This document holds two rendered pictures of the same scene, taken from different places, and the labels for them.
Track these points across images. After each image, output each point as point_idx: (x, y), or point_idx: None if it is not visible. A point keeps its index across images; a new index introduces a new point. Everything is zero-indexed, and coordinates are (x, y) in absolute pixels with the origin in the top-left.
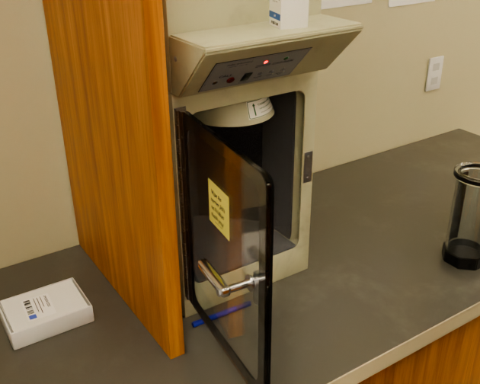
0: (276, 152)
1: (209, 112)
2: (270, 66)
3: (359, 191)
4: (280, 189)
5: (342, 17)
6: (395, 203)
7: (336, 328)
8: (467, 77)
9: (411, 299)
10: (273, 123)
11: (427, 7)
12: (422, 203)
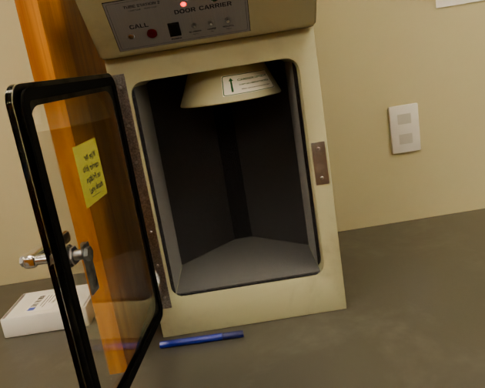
0: (299, 151)
1: (187, 92)
2: (199, 13)
3: None
4: (306, 199)
5: (479, 15)
6: None
7: (316, 382)
8: None
9: (462, 367)
10: (293, 115)
11: None
12: None
